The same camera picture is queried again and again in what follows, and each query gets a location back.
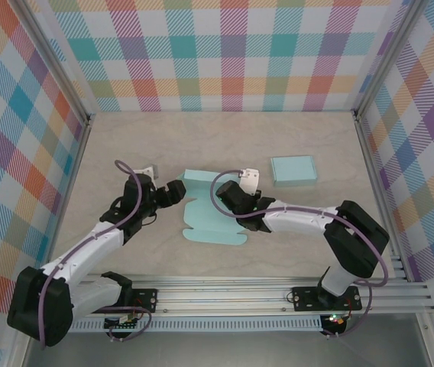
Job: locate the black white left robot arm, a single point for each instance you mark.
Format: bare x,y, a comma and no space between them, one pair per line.
37,306

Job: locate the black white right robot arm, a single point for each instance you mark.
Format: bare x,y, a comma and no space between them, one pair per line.
358,237

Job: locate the small green circuit board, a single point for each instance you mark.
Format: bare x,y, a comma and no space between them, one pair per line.
123,325

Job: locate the grey metal sheet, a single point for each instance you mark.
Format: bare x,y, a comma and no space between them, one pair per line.
221,349

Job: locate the circuit board with lit LED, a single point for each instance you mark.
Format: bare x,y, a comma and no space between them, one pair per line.
335,321

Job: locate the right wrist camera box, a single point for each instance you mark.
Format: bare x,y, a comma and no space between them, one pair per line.
249,179

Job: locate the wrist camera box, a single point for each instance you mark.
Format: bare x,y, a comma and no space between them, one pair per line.
146,171
249,179

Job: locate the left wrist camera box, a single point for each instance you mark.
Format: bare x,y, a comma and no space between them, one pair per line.
146,171

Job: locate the aluminium side rail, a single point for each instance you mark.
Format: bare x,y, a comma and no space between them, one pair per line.
68,191
370,160

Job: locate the wide aluminium base rail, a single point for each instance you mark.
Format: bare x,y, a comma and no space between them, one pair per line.
221,296

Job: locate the short aluminium frame post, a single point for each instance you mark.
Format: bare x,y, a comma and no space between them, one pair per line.
20,357
431,344

